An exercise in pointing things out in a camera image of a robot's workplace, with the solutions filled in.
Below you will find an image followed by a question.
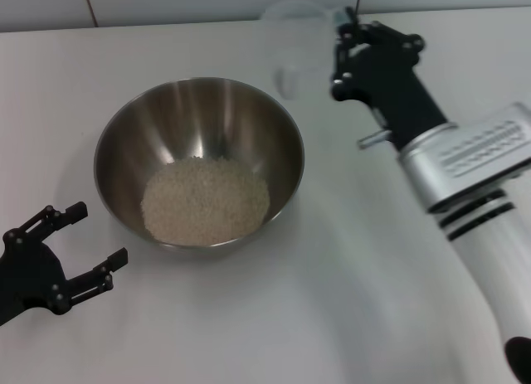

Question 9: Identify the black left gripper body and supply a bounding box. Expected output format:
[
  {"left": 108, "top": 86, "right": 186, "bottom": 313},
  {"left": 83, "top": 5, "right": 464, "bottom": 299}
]
[{"left": 0, "top": 230, "right": 70, "bottom": 326}]

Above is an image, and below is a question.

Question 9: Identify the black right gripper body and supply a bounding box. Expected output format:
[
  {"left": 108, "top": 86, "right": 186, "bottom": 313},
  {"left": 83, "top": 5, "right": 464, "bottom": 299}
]
[{"left": 330, "top": 45, "right": 452, "bottom": 152}]

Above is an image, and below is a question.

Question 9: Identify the clear plastic measuring cup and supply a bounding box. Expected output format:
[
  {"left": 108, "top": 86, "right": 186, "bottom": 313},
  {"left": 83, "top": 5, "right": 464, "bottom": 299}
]
[{"left": 260, "top": 0, "right": 346, "bottom": 100}]

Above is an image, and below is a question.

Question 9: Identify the white rice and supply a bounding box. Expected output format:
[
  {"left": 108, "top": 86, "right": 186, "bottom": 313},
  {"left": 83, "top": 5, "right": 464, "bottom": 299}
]
[{"left": 140, "top": 155, "right": 271, "bottom": 245}]

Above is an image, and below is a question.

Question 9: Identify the stainless steel mixing bowl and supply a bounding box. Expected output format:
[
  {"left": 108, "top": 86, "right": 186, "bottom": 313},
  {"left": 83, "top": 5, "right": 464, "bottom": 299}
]
[{"left": 93, "top": 76, "right": 305, "bottom": 260}]

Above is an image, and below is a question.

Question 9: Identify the right wrist cable connector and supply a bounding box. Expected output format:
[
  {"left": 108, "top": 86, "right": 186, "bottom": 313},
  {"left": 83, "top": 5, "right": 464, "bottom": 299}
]
[{"left": 357, "top": 129, "right": 392, "bottom": 150}]

